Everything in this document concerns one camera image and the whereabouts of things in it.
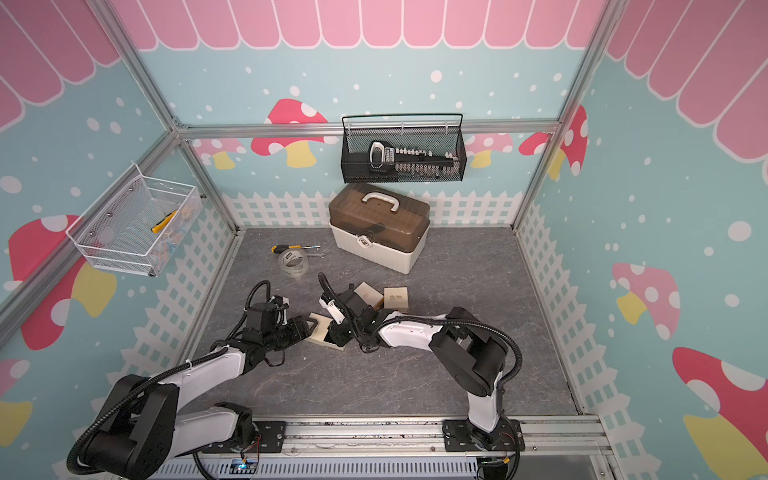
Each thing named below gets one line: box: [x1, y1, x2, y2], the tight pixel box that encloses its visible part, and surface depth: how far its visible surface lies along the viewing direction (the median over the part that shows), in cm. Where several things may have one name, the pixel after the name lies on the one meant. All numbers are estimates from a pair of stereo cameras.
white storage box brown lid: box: [328, 183, 431, 274], surface depth 100 cm
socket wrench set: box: [368, 140, 460, 178], surface depth 91 cm
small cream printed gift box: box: [383, 286, 409, 314], surface depth 99 cm
